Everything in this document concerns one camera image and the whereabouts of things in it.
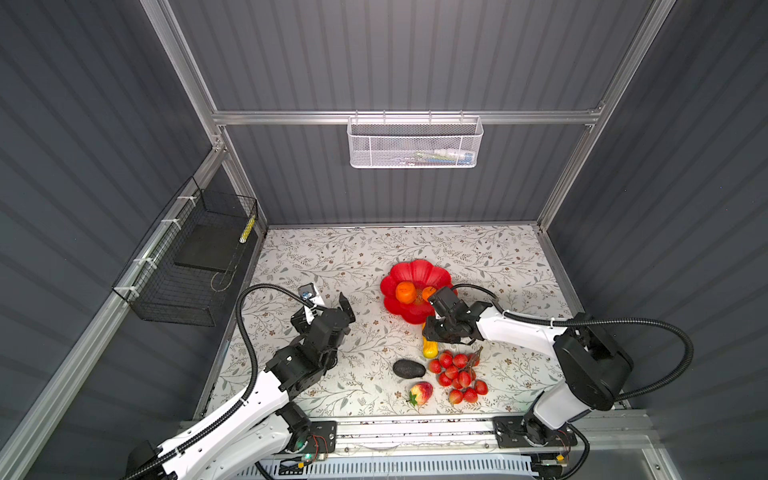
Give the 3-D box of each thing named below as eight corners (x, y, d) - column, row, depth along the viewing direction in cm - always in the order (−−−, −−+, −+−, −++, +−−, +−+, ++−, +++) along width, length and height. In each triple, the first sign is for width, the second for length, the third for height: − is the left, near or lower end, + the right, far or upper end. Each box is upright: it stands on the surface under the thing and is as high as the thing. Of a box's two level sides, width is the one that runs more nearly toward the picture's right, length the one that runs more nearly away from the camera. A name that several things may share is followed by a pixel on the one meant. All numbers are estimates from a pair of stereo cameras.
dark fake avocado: (393, 378, 84) (393, 373, 81) (393, 364, 86) (393, 359, 83) (424, 378, 84) (425, 373, 81) (423, 364, 86) (424, 359, 83)
